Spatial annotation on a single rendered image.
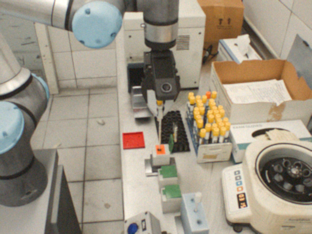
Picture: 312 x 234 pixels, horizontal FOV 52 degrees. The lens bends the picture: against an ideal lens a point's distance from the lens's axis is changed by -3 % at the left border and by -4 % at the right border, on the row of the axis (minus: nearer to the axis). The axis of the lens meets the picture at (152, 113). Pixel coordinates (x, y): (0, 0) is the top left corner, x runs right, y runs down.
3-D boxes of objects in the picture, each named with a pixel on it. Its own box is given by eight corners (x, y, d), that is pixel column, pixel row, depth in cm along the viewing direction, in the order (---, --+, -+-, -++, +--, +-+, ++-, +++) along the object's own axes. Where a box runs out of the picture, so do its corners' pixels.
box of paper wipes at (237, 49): (217, 51, 149) (221, 26, 141) (241, 49, 151) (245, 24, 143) (236, 77, 133) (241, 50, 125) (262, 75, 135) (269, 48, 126)
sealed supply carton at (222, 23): (186, 16, 181) (188, -18, 169) (228, 16, 180) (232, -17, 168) (191, 42, 157) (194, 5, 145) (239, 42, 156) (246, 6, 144)
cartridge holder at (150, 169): (144, 162, 98) (144, 153, 96) (174, 160, 99) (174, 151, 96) (145, 176, 94) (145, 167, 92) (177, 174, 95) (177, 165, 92)
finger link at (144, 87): (159, 99, 82) (161, 69, 77) (160, 104, 81) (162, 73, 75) (140, 99, 82) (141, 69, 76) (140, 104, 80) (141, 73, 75)
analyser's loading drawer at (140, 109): (129, 83, 126) (129, 71, 123) (147, 82, 127) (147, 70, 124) (133, 117, 111) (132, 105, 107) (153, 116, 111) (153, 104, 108)
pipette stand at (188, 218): (174, 218, 83) (176, 194, 77) (200, 214, 84) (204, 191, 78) (182, 254, 76) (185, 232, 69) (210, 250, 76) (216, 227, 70)
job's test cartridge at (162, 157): (151, 160, 97) (151, 145, 93) (167, 159, 97) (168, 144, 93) (152, 170, 94) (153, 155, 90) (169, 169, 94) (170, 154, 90)
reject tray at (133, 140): (122, 134, 107) (122, 132, 107) (143, 132, 108) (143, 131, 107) (123, 149, 102) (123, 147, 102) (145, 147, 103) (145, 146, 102)
